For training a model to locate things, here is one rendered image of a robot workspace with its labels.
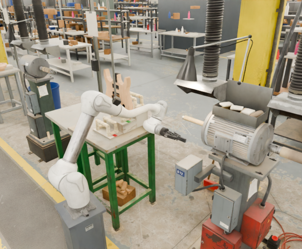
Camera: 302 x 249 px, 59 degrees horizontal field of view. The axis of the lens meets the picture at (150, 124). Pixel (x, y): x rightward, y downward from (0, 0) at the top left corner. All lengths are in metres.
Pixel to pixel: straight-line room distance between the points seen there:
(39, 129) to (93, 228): 2.13
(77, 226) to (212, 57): 1.40
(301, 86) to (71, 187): 1.46
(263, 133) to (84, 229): 1.32
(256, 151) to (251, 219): 0.48
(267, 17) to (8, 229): 3.05
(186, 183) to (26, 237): 1.81
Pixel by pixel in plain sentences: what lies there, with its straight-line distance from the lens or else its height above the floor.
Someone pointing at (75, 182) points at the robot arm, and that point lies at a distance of 1.85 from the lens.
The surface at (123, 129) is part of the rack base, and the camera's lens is 2.38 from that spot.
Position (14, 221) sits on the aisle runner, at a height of 0.00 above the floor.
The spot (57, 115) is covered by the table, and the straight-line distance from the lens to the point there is 3.03.
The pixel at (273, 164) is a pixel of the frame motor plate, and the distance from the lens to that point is 1.77.
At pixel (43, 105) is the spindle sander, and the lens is 3.84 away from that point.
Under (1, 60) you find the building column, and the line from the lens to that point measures 8.89.
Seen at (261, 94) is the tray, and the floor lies 1.52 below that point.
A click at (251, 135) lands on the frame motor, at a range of 1.58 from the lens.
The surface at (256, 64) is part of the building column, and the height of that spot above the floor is 1.48.
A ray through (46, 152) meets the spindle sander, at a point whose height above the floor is 0.15.
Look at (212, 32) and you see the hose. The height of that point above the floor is 1.84.
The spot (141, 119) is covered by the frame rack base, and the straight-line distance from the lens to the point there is 2.50.
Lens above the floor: 2.05
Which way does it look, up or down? 26 degrees down
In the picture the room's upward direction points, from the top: 1 degrees counter-clockwise
